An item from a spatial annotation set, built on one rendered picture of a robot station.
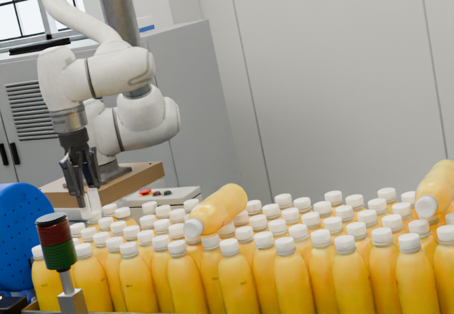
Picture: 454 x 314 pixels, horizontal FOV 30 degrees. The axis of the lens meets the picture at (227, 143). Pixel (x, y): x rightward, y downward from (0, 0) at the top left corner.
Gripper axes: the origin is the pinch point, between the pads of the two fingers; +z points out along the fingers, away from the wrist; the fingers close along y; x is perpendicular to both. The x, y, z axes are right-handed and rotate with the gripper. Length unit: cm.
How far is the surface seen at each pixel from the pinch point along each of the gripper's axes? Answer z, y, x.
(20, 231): 3.3, 10.0, -16.3
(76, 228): 3.3, 9.1, 1.3
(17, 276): 13.5, 15.2, -16.3
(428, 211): 0, 17, 93
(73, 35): -29, -295, -222
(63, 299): 5, 47, 26
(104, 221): 3.1, 5.4, 7.6
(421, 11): -11, -267, 23
